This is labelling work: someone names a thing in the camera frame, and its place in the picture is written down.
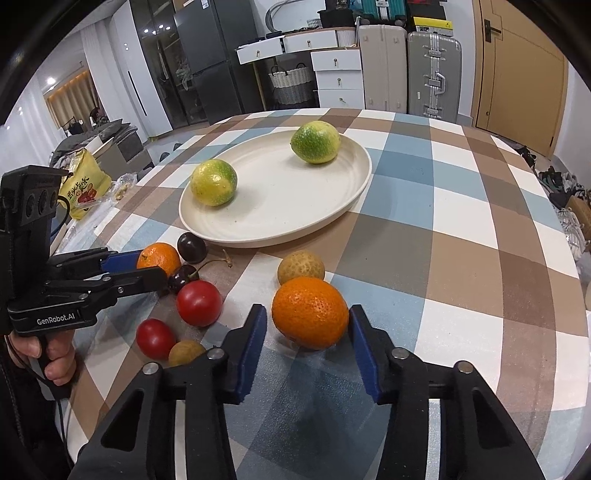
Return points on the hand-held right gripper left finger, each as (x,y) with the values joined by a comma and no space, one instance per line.
(251,355)

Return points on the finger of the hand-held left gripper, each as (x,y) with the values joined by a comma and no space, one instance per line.
(138,280)
(122,261)

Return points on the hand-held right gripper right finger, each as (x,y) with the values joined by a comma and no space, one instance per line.
(367,357)

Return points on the small orange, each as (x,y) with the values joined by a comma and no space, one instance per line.
(159,258)

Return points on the dark red cherry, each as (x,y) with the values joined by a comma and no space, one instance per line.
(191,247)
(182,278)

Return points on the small red cherry tomato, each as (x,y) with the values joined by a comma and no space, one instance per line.
(155,339)

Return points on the large red cherry tomato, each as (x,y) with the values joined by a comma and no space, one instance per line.
(199,303)

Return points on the brown longan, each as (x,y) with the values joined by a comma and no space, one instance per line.
(184,353)
(301,267)

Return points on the large orange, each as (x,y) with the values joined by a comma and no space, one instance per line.
(309,313)

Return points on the green yellow citrus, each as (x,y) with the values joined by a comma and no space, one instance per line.
(315,142)
(214,182)

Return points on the cream round plate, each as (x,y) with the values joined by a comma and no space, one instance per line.
(277,203)

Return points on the person's left hand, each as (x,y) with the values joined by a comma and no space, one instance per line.
(57,362)

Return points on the yellow snack bag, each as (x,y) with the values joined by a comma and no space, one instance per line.
(85,184)

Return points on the pair of grey slippers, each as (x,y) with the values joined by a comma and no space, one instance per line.
(168,153)

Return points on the grey sofa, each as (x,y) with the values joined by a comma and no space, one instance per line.
(115,143)

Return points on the checkered tablecloth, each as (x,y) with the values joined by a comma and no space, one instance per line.
(461,277)

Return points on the orange curtain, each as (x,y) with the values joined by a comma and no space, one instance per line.
(74,99)

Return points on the dark glass cabinet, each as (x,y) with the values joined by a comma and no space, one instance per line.
(157,69)

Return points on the dark grey refrigerator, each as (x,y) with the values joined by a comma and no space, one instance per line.
(217,60)

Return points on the woven laundry basket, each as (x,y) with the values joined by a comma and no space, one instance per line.
(291,85)

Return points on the pile of shoes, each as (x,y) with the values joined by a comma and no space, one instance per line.
(565,194)

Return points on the white drawer cabinet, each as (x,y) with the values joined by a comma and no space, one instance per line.
(334,74)

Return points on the silver suitcase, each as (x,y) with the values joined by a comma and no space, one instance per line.
(434,78)

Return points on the beige suitcase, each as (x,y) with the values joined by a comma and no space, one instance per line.
(383,69)

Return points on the white ribbed bin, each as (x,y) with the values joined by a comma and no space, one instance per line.
(346,37)

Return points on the wooden door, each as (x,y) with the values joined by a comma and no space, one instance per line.
(521,69)

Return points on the black box with yellow edge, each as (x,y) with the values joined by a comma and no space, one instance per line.
(431,25)

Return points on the teal suitcase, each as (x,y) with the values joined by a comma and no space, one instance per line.
(383,10)

